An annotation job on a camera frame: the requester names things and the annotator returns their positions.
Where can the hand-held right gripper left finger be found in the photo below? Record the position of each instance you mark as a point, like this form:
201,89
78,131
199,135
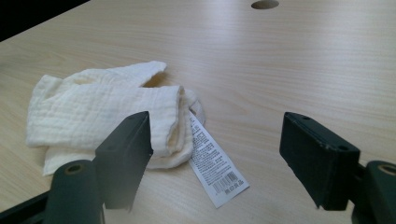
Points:
124,155

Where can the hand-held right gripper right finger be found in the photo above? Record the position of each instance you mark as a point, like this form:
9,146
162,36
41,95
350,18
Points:
317,158

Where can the white muslin cloth with label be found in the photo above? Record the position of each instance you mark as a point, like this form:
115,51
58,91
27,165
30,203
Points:
93,115

